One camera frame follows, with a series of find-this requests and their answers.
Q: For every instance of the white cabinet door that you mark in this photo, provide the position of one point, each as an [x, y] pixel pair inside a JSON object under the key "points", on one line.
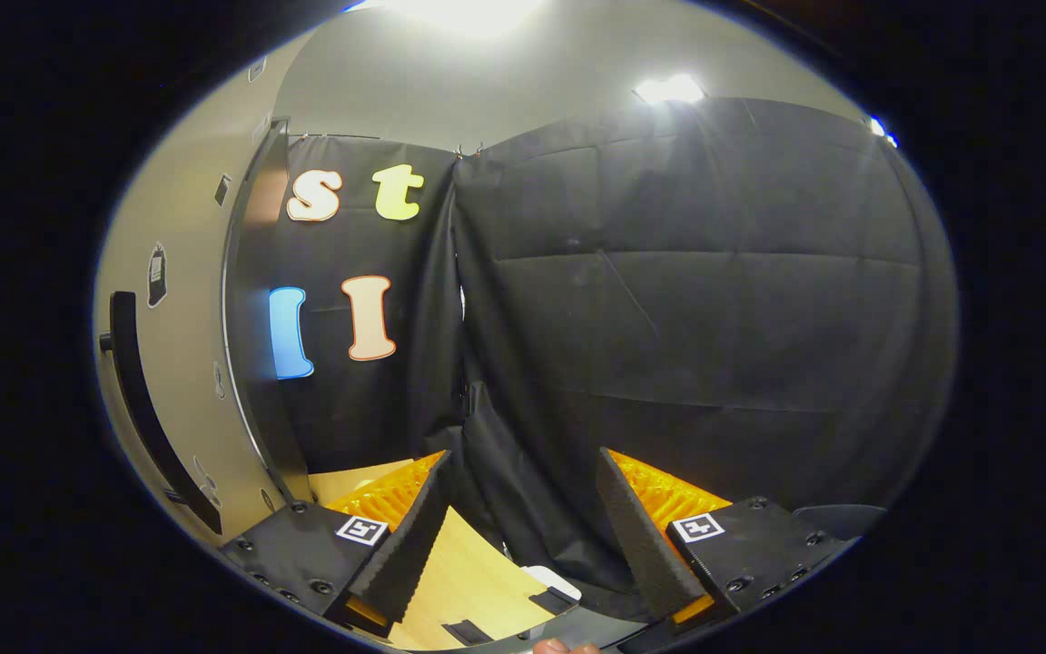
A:
{"points": [[187, 363]]}

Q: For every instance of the ceiling light panel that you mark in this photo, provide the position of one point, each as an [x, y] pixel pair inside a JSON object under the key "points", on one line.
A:
{"points": [[882, 132], [459, 14], [670, 89]]}

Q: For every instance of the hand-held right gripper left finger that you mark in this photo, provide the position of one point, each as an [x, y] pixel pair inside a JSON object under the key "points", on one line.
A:
{"points": [[414, 545]]}

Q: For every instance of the black backdrop cloth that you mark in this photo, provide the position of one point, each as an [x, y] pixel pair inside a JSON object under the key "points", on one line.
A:
{"points": [[668, 318]]}

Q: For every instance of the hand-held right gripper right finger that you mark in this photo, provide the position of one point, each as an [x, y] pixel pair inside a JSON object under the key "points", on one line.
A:
{"points": [[636, 545]]}

